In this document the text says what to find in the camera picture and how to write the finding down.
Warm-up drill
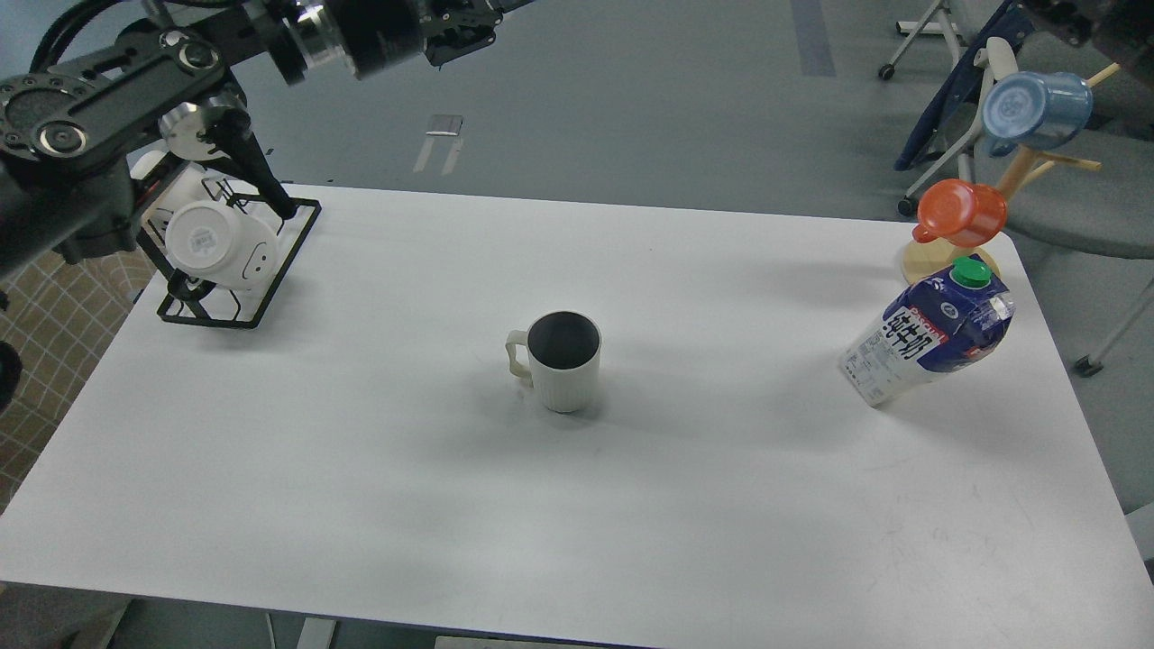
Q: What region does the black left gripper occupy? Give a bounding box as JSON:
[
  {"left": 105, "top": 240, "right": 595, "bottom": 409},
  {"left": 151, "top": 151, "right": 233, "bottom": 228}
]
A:
[{"left": 325, "top": 1, "right": 530, "bottom": 79}]

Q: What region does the white ribbed mug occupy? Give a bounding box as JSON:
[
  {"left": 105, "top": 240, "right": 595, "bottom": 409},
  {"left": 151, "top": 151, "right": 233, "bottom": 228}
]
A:
[{"left": 504, "top": 311, "right": 602, "bottom": 415}]

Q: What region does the blue white milk carton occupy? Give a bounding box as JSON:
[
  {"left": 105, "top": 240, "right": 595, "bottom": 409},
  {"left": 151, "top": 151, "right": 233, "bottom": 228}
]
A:
[{"left": 838, "top": 255, "right": 1016, "bottom": 406}]

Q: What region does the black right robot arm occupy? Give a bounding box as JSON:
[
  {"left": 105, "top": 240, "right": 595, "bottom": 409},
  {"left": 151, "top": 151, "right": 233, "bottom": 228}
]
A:
[{"left": 1021, "top": 1, "right": 1153, "bottom": 69}]

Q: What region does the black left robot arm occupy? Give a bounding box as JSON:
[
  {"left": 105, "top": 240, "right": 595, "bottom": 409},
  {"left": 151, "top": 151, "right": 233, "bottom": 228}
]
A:
[{"left": 1, "top": 1, "right": 520, "bottom": 276}]

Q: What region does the wooden cup tree stand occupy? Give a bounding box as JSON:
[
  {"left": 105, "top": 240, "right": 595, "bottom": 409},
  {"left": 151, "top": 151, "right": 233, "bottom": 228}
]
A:
[{"left": 900, "top": 38, "right": 1122, "bottom": 284}]

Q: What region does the orange plastic cup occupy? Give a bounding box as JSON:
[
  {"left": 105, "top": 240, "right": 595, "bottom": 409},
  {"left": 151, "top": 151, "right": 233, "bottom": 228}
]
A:
[{"left": 912, "top": 179, "right": 1007, "bottom": 248}]

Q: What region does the blue plastic cup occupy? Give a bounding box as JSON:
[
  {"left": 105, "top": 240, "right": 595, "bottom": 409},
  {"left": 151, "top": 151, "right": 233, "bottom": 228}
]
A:
[{"left": 981, "top": 70, "right": 1094, "bottom": 151}]

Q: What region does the silver floor plate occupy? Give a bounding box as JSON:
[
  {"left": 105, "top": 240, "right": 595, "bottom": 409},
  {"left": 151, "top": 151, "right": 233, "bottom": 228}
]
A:
[{"left": 426, "top": 114, "right": 464, "bottom": 137}]

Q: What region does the beige checked cloth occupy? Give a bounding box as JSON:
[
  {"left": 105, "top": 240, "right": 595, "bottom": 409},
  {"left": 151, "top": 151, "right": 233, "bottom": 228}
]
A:
[{"left": 1, "top": 251, "right": 155, "bottom": 507}]

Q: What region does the blue folding chair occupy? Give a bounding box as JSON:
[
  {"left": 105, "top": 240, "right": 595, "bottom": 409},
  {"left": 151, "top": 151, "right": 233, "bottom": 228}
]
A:
[{"left": 878, "top": 1, "right": 1035, "bottom": 219}]

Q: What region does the black wire cup rack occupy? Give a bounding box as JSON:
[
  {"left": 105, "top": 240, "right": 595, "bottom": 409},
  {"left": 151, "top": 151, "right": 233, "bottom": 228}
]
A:
[{"left": 138, "top": 169, "right": 322, "bottom": 330}]

